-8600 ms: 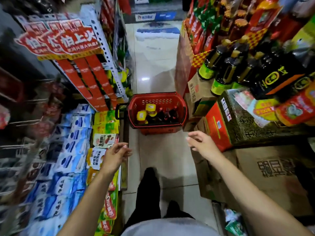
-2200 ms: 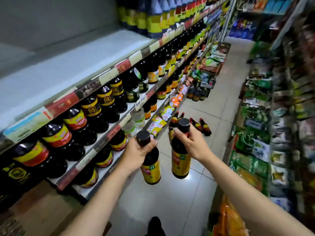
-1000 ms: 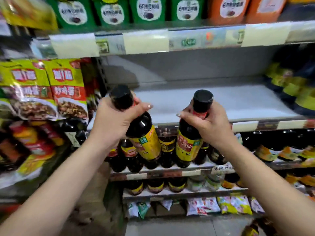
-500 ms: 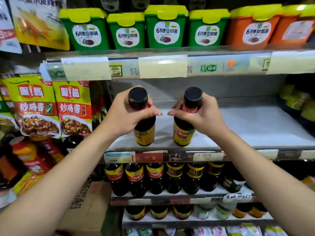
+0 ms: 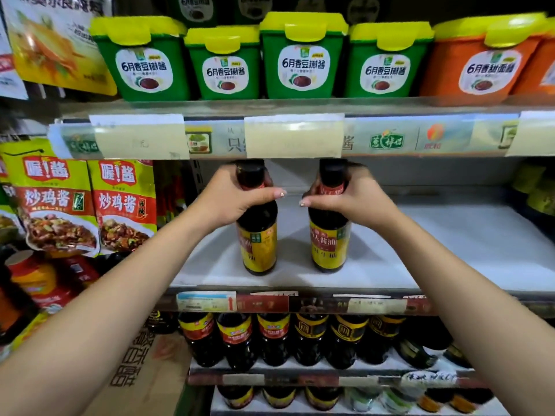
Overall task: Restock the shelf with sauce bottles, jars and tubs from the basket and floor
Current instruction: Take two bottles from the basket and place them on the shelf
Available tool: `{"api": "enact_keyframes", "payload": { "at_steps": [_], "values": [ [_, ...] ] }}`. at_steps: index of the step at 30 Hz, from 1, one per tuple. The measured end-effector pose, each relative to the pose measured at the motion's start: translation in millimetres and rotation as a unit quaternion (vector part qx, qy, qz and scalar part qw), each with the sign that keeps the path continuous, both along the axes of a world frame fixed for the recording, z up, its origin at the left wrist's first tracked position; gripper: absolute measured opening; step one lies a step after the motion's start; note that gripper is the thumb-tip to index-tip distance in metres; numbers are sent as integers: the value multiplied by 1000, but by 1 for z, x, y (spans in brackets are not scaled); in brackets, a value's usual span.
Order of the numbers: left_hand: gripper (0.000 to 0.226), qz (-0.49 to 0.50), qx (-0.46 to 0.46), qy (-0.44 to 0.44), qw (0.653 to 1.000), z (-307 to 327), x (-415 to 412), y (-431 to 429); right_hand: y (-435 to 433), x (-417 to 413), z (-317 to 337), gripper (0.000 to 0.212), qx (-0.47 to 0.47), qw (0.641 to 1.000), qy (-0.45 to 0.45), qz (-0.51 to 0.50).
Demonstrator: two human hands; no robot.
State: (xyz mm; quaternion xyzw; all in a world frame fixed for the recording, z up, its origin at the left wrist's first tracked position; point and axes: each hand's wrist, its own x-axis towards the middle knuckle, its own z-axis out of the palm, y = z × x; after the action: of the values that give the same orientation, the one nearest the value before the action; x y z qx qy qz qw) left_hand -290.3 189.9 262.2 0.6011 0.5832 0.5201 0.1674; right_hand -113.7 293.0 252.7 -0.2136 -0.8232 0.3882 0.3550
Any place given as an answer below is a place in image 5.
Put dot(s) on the person's right forearm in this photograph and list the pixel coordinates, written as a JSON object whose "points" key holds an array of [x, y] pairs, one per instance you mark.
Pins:
{"points": [[468, 307]]}

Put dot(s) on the hanging yellow sauce packets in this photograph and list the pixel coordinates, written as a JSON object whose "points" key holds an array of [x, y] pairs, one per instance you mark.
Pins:
{"points": [[52, 203]]}

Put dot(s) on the person's left forearm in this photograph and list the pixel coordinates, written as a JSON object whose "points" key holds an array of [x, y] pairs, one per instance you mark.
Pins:
{"points": [[108, 307]]}

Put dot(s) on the person's right hand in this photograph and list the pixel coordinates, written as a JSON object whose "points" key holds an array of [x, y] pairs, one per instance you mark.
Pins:
{"points": [[360, 203]]}

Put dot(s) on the row of green sauce tubs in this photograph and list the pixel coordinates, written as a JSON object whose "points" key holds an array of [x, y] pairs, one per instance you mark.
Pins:
{"points": [[223, 73], [143, 69]]}

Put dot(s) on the orange squeeze bottle red cap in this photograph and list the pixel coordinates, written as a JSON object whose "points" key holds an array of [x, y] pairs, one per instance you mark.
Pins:
{"points": [[37, 277]]}

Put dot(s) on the row of short sauce jars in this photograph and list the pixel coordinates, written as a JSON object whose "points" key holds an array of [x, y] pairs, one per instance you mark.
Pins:
{"points": [[279, 396]]}

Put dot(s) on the green tub yellow lid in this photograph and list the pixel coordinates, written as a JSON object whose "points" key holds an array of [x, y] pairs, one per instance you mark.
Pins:
{"points": [[386, 73]]}

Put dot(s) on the yellow food print pouch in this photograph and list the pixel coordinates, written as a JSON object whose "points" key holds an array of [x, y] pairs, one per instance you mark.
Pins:
{"points": [[56, 43]]}

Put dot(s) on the row of olive label bottles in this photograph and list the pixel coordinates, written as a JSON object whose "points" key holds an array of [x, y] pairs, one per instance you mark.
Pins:
{"points": [[531, 190]]}

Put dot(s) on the yellow label soy sauce bottle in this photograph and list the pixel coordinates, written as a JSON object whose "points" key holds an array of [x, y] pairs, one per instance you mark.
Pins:
{"points": [[329, 246], [258, 246]]}

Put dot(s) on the orange and green sauce tubs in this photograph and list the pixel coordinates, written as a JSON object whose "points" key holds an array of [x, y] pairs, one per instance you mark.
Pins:
{"points": [[303, 69]]}

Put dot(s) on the person's left hand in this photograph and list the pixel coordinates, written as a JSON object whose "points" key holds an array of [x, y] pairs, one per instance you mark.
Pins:
{"points": [[221, 199]]}

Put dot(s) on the handwritten white price tag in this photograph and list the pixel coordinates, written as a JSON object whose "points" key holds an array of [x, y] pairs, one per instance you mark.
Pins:
{"points": [[429, 379]]}

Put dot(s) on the row of large dark bottles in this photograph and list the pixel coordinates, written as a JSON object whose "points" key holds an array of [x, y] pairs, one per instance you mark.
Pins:
{"points": [[236, 337]]}

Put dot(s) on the printed brown cardboard box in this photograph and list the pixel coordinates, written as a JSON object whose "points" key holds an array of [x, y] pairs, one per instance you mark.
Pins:
{"points": [[143, 381]]}

